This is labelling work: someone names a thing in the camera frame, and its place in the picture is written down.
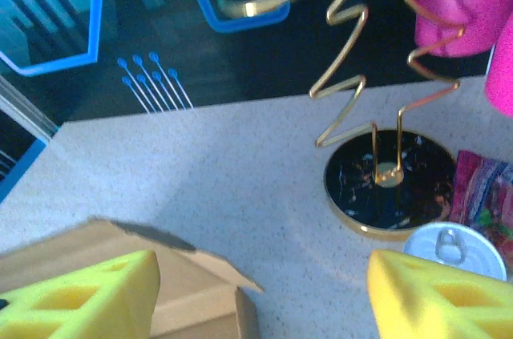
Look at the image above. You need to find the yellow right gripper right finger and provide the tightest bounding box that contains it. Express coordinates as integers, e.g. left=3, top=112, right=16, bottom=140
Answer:
left=366, top=249, right=513, bottom=339

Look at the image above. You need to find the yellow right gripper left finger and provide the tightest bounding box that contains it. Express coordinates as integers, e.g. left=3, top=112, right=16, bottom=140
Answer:
left=0, top=249, right=161, bottom=339

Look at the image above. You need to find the brown cardboard paper box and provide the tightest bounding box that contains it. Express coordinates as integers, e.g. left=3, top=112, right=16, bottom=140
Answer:
left=0, top=216, right=264, bottom=339

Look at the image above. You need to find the purple snack packet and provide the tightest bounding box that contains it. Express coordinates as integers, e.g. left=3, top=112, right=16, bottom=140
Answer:
left=448, top=149, right=513, bottom=272

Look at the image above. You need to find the gold wire glass rack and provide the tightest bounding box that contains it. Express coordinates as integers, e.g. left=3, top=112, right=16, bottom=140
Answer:
left=216, top=0, right=462, bottom=242

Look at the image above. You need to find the aluminium frame post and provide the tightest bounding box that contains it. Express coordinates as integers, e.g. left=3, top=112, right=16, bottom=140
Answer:
left=0, top=74, right=59, bottom=140

